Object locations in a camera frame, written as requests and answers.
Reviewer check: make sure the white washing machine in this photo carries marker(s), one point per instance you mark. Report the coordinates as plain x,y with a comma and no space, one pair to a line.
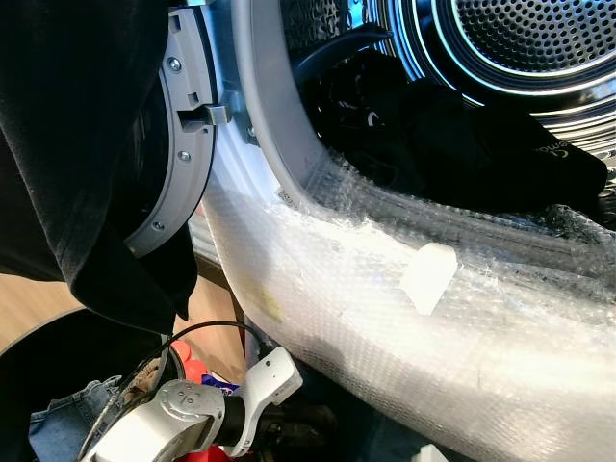
229,178

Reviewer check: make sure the clear bubble wrap sheet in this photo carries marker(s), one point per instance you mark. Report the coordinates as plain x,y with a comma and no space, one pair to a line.
385,346

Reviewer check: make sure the blue denim jeans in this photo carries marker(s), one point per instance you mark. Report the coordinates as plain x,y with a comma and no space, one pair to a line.
67,425

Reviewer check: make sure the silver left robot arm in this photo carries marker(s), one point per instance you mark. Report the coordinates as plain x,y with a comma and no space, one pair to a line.
164,416

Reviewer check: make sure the perforated steel washer drum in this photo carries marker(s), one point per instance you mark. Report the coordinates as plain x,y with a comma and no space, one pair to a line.
539,38

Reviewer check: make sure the red round cap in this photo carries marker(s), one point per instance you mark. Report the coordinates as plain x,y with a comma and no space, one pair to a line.
197,371
180,349

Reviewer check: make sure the black hanging garment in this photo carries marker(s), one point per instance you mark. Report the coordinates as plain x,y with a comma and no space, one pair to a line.
77,144

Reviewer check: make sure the grey round washer door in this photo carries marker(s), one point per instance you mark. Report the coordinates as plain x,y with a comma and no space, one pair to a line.
190,125

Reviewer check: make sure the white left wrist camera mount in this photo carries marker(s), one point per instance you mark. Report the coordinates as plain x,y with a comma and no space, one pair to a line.
270,379

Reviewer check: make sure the black clothes pile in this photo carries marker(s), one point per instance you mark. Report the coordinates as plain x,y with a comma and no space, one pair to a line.
443,144

